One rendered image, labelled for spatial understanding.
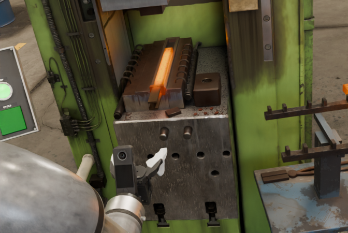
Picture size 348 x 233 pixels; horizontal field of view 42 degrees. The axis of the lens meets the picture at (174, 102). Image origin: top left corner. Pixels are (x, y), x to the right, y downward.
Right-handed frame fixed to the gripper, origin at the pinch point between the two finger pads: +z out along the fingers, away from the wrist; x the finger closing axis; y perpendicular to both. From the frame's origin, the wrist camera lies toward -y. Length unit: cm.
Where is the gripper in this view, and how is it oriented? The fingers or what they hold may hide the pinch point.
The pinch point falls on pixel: (140, 147)
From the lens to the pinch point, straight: 118.8
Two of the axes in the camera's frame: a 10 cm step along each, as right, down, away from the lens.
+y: 1.5, 8.5, 5.0
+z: 1.1, -5.2, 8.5
